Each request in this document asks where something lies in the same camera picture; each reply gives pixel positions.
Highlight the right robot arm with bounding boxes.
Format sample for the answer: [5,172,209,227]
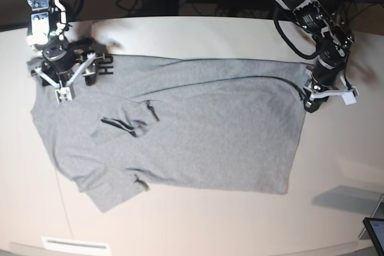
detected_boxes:
[26,0,113,88]

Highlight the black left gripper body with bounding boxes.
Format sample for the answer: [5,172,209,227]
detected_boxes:
[305,44,350,91]

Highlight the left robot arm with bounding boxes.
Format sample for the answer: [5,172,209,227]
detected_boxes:
[273,0,358,113]

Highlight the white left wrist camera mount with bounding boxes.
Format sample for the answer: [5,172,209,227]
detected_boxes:
[304,70,359,106]

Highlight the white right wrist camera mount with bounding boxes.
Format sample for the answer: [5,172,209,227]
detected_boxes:
[27,50,113,104]

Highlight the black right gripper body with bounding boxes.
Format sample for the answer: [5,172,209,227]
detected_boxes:
[41,37,108,81]

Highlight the grey T-shirt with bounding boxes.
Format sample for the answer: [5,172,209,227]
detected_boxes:
[31,56,308,212]

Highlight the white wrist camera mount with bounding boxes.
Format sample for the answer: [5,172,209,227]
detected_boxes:
[27,50,113,104]
[304,70,359,106]

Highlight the tablet screen corner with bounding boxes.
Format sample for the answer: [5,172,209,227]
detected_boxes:
[363,218,383,256]

